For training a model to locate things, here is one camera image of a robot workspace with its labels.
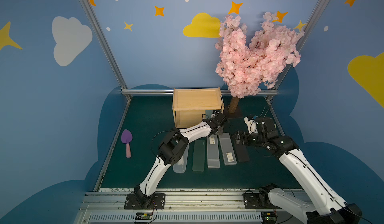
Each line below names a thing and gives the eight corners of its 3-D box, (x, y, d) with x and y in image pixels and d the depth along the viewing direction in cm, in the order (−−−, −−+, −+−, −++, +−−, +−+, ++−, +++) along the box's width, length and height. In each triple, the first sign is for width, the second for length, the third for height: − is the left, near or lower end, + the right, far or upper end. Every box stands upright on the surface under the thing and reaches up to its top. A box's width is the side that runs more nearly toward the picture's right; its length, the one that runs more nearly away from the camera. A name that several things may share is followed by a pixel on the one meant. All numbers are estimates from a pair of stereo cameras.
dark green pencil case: (191, 170, 86) (191, 169, 84) (194, 141, 98) (194, 139, 96) (204, 171, 86) (204, 170, 84) (205, 141, 98) (205, 140, 96)
